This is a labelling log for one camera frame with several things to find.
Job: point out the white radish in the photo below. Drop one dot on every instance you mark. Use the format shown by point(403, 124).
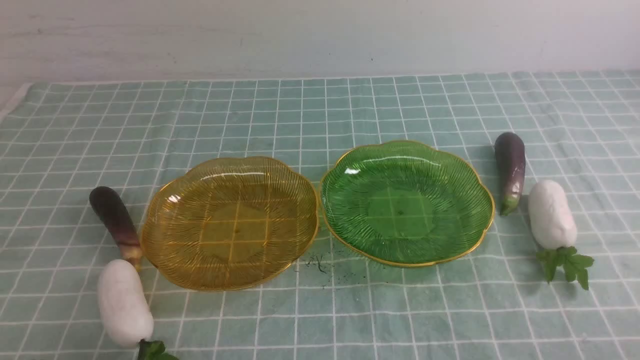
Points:
point(125, 313)
point(555, 230)

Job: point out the amber ribbed glass plate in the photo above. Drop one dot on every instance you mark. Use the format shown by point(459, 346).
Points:
point(230, 223)

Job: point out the purple eggplant green stem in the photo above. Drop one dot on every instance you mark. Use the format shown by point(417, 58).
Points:
point(510, 155)

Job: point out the green checkered tablecloth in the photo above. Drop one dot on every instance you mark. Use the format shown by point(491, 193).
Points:
point(580, 129)

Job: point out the green ribbed glass plate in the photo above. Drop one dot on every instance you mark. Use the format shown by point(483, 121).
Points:
point(405, 204)

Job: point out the purple eggplant brown stem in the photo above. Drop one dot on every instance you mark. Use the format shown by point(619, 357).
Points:
point(112, 212)

